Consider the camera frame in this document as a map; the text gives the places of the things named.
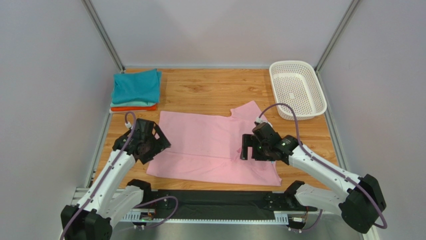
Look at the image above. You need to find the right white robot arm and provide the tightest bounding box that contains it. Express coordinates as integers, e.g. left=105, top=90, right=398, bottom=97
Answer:
left=240, top=122, right=387, bottom=234

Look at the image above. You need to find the white plastic basket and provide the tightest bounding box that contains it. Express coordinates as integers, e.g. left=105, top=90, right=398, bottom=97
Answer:
left=269, top=60, right=328, bottom=121

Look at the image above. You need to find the right aluminium corner post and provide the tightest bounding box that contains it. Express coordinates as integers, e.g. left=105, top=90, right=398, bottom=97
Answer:
left=315, top=0, right=362, bottom=74

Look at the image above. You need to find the aluminium frame rail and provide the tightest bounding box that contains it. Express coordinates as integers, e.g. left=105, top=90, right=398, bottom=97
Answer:
left=61, top=186, right=319, bottom=240

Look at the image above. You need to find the pink t-shirt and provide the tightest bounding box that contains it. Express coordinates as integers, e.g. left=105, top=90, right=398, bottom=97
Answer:
left=146, top=101, right=282, bottom=187

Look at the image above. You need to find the black base mat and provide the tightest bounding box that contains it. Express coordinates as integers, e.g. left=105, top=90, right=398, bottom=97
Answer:
left=142, top=189, right=316, bottom=220

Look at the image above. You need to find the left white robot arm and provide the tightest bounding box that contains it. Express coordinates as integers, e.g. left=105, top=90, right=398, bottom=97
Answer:
left=59, top=118, right=171, bottom=240

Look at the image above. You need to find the left aluminium corner post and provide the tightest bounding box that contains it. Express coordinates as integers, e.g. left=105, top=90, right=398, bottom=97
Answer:
left=81, top=0, right=126, bottom=74

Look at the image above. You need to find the teal folded t-shirt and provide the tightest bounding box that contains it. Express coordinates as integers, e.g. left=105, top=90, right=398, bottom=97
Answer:
left=111, top=69, right=163, bottom=105

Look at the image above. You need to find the aluminium corner post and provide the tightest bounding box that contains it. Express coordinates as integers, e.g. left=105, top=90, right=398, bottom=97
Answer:
left=315, top=0, right=362, bottom=74
left=81, top=0, right=126, bottom=74

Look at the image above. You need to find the mint folded t-shirt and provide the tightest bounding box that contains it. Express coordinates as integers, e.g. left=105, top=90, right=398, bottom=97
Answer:
left=110, top=101, right=157, bottom=108

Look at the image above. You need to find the orange folded t-shirt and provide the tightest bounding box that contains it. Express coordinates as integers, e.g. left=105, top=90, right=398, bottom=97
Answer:
left=110, top=104, right=157, bottom=112

